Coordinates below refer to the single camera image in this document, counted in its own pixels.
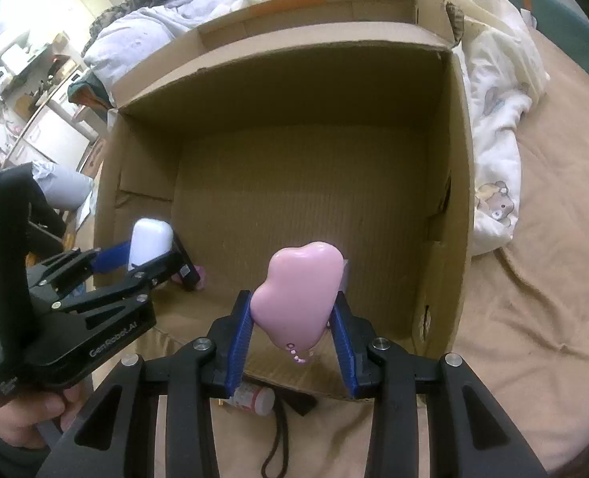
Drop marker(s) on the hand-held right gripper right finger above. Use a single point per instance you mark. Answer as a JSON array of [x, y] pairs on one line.
[[347, 353]]

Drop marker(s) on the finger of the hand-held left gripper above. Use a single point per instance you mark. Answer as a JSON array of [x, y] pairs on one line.
[[125, 284], [112, 256]]

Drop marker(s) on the cream bear print blanket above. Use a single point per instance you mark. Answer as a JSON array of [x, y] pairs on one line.
[[493, 124]]

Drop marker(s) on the person's left hand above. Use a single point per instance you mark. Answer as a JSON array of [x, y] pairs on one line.
[[20, 418]]

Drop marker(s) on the white bottle with red label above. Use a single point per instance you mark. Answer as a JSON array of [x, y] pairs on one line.
[[249, 398]]

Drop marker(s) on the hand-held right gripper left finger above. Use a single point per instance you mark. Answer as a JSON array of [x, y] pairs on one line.
[[239, 343]]

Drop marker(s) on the teal headboard cushion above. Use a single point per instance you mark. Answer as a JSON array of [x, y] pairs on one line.
[[563, 25]]

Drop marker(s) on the pink cloud-shaped case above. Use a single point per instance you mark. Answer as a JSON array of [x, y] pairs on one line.
[[294, 294]]

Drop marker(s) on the pink rectangular bottle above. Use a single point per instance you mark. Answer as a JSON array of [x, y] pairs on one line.
[[201, 276]]

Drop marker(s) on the white rounded case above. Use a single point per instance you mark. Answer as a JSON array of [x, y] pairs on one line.
[[150, 239]]

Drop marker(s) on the light blue duvet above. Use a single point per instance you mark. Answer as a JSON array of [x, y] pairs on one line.
[[140, 30]]

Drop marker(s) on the brown cardboard box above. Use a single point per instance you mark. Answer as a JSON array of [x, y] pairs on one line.
[[299, 184]]

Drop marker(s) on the kitchen counter with cabinets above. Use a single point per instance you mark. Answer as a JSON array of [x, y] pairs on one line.
[[50, 129]]

